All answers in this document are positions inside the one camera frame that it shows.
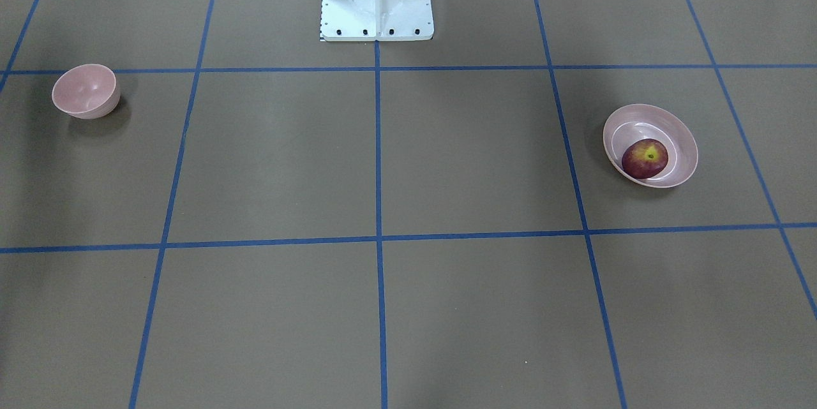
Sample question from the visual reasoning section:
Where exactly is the pink bowl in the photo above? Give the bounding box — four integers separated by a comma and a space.
50, 64, 121, 119

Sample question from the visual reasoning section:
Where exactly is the red apple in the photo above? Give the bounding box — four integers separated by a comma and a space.
621, 138, 669, 179

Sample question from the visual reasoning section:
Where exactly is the pink plate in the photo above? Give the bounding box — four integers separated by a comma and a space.
602, 104, 698, 189

